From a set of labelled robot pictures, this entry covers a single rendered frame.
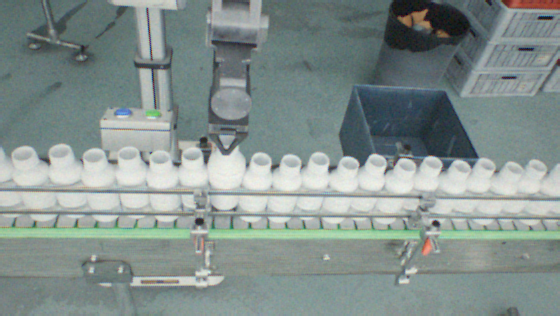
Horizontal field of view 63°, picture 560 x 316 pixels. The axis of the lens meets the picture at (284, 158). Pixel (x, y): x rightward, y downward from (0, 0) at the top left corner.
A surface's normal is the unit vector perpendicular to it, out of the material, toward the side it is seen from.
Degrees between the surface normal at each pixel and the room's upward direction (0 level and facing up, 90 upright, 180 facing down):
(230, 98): 89
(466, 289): 0
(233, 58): 1
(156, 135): 70
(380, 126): 90
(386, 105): 90
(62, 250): 90
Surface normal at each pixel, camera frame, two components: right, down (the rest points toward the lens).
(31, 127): 0.14, -0.68
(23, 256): 0.08, 0.73
